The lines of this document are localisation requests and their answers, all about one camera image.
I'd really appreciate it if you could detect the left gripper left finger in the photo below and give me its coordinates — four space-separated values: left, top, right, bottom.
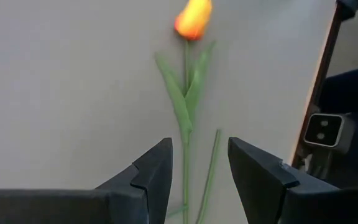
0 138 173 224

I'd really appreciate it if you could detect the orange yellow tulip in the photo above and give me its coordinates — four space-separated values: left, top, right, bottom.
154 0 218 224

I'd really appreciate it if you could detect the grey depth camera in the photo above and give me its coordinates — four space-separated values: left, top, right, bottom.
303 112 356 155

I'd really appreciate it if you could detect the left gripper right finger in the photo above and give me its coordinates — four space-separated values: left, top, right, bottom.
227 137 358 224

